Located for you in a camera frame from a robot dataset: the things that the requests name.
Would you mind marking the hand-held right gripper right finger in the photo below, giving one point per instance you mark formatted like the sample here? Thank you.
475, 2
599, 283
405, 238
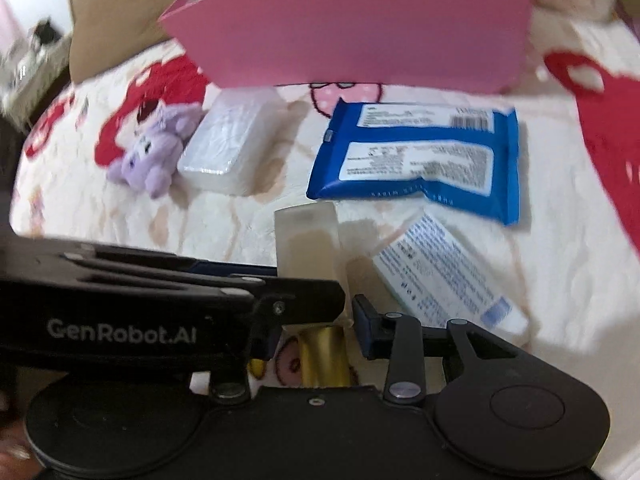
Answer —
362, 332

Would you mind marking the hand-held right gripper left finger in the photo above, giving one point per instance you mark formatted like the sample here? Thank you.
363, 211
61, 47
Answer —
262, 337

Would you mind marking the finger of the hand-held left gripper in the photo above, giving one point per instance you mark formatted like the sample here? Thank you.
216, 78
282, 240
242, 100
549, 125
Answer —
300, 300
165, 265

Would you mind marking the frosted bottle with gold cap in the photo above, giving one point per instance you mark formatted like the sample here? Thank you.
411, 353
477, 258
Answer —
305, 250

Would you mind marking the beige block with label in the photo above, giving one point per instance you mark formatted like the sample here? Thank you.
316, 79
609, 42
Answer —
440, 270

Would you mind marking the purple plush toy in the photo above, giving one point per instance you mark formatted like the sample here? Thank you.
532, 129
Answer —
150, 152

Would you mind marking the pink cardboard box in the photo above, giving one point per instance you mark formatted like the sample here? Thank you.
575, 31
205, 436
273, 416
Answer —
350, 35

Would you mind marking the person's left hand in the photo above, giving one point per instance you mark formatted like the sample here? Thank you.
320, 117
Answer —
14, 452

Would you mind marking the clear plastic box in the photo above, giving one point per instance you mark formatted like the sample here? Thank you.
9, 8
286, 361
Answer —
225, 140

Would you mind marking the blue wet wipes packet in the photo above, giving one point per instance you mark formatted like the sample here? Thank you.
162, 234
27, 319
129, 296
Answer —
415, 200

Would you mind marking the printed bear blanket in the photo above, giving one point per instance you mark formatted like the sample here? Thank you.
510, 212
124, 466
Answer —
550, 220

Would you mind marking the blurred white object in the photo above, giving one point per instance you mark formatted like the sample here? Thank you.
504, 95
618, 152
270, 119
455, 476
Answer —
30, 60

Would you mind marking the brown cloth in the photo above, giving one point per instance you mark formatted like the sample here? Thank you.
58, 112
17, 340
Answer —
110, 20

